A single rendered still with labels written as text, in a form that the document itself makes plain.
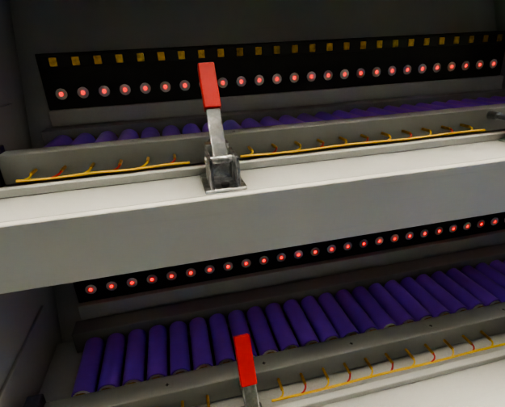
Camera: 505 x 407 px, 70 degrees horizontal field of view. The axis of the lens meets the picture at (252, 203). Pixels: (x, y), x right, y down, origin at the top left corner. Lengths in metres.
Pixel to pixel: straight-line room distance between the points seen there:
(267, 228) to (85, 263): 0.12
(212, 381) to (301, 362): 0.08
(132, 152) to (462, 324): 0.34
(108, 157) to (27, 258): 0.10
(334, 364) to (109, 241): 0.22
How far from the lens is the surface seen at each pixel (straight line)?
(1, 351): 0.36
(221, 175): 0.26
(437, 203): 0.31
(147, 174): 0.28
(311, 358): 0.34
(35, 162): 0.31
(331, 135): 0.33
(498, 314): 0.44
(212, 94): 0.26
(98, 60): 0.41
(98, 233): 0.24
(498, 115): 0.41
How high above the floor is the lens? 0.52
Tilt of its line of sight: 3 degrees down
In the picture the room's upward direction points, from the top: 7 degrees counter-clockwise
